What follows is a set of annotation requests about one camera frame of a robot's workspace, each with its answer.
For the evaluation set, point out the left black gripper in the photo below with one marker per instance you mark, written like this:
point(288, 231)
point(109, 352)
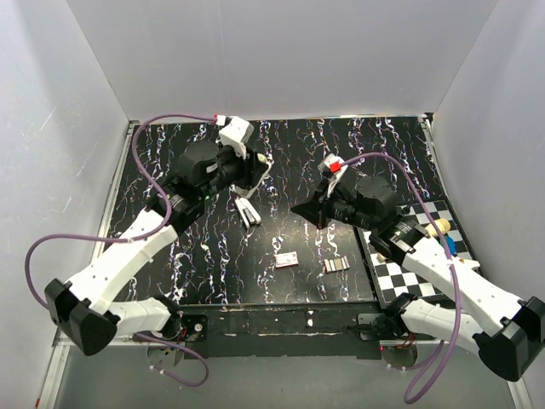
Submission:
point(251, 169)

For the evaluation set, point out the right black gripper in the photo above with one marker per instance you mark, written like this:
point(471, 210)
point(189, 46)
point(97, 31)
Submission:
point(316, 209)

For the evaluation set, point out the white black stapler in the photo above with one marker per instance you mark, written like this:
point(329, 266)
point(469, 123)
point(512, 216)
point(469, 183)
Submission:
point(247, 212)

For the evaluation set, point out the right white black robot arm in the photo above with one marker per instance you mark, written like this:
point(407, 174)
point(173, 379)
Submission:
point(373, 206)

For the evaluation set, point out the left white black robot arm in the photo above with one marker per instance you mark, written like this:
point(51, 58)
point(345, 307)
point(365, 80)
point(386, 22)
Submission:
point(127, 264)

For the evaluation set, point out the silver staple strips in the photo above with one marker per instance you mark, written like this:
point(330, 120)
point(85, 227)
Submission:
point(336, 265)

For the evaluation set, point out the red white staple box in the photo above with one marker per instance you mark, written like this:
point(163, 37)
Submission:
point(286, 260)

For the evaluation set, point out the black white checkered board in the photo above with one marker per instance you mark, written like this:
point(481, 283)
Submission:
point(390, 280)

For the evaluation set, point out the wooden peg doll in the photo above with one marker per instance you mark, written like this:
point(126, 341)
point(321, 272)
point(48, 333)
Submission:
point(443, 225)

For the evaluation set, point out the blue toy brick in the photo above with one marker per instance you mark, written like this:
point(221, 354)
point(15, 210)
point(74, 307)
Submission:
point(451, 244)

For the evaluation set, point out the white plastic piece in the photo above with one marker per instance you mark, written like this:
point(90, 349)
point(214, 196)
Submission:
point(468, 263)

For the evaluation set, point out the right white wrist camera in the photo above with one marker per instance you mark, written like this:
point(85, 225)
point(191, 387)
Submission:
point(332, 168)

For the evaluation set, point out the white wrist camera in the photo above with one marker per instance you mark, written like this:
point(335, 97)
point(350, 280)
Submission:
point(234, 132)
point(332, 168)

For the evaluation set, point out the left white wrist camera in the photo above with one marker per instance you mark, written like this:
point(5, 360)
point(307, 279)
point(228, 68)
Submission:
point(234, 132)

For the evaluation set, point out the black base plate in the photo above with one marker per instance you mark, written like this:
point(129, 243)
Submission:
point(275, 330)

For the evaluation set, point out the aluminium mounting rail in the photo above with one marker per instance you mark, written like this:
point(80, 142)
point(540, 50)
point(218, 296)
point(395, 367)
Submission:
point(506, 350)

